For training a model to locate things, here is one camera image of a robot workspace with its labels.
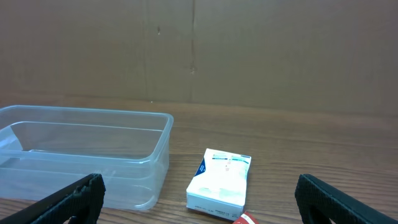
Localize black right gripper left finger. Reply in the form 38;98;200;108
1;174;106;224

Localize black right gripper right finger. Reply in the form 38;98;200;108
295;174;397;224

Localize red medicine box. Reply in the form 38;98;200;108
233;212;259;224

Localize white bandage box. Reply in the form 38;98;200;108
186;148;252;221

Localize clear plastic container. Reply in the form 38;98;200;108
1;105;174;210

